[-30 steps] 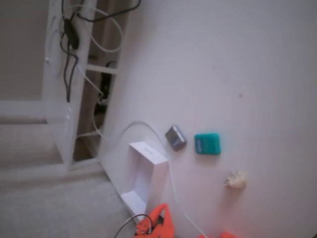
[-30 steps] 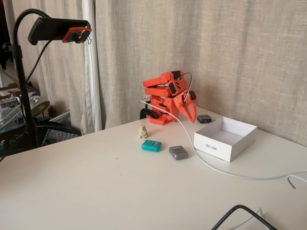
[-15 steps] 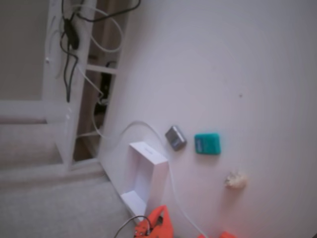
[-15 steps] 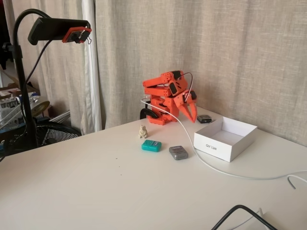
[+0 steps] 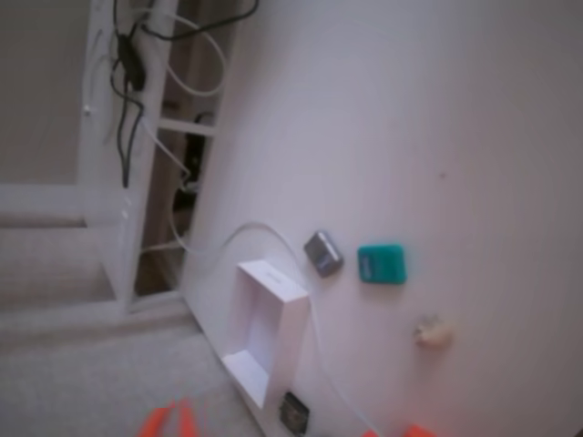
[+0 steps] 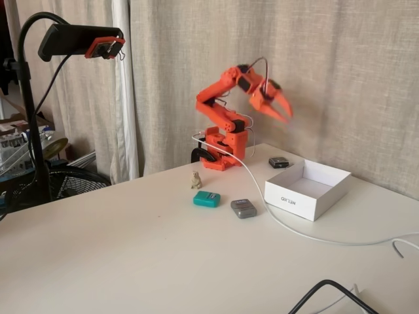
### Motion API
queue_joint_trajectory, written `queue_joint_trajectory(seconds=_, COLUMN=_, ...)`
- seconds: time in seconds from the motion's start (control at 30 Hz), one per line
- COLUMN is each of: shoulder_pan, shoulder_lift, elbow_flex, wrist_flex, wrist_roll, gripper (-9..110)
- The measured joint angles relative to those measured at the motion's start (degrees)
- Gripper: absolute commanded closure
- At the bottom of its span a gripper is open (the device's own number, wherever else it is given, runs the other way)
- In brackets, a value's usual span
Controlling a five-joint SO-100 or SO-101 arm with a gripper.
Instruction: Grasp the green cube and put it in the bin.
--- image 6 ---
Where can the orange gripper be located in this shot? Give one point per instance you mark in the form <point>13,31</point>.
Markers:
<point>262,102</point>

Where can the small green cube box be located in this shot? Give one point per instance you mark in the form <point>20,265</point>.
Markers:
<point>206,199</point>

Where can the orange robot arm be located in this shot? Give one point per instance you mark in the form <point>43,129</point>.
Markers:
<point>217,114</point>

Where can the white cardboard bin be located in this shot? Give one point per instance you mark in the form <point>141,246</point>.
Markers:
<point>288,198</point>

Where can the small black box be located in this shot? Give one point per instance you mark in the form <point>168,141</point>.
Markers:
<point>279,162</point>

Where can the beige linen curtain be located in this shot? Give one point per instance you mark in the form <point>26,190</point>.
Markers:
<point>327,49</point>

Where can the black table clamp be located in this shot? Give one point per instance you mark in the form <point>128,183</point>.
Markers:
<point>199,152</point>

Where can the small gray box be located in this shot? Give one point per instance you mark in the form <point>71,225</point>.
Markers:
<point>244,209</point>

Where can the beige bear figurine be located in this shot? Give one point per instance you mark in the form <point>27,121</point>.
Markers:
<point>196,181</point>

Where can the black floor fan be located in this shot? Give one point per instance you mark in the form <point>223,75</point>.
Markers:
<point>75,183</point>

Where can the yellowish lamp shade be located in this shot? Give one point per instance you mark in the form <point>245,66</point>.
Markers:
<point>55,145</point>

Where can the black gooseneck stand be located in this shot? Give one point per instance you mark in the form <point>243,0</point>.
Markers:
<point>32,124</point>

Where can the brown cardboard box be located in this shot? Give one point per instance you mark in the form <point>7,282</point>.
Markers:
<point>16,112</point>

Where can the camera on black gooseneck stand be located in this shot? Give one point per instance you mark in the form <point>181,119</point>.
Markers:
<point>91,98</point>

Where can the orange camera mount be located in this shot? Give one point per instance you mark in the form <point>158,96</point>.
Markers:
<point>91,49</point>

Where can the black camera holder bar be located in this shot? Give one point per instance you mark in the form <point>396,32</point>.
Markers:
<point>72,37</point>

